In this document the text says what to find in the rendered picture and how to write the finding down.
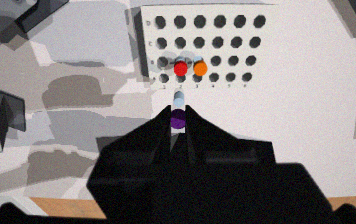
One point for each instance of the red-capped tube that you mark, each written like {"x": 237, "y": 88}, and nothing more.
{"x": 180, "y": 67}

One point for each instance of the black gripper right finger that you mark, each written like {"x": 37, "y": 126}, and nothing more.
{"x": 206, "y": 143}

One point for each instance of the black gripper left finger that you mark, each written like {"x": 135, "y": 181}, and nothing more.
{"x": 149, "y": 142}

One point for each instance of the white tube rack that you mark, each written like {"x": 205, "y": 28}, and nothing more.
{"x": 184, "y": 35}

